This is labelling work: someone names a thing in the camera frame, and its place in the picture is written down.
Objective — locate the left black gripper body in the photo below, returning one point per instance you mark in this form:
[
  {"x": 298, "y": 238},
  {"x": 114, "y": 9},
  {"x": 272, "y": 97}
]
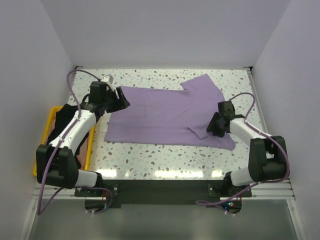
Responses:
[{"x": 107, "y": 101}]

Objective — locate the purple t shirt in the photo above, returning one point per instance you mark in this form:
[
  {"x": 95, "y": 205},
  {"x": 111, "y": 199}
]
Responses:
[{"x": 169, "y": 117}]

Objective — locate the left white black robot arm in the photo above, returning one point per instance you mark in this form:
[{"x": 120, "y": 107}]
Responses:
[{"x": 56, "y": 161}]

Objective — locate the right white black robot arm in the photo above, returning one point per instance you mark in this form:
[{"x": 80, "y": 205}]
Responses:
[{"x": 268, "y": 159}]

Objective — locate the black t shirt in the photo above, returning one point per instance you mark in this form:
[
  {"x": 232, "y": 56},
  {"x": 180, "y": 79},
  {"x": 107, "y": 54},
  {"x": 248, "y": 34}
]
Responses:
[{"x": 63, "y": 117}]

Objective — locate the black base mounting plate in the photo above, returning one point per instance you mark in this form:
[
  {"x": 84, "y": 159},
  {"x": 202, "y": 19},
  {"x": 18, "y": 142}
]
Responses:
[{"x": 157, "y": 192}]

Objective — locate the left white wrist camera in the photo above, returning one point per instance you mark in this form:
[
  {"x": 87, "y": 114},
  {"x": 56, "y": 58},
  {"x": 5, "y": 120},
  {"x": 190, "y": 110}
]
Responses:
[{"x": 108, "y": 79}]

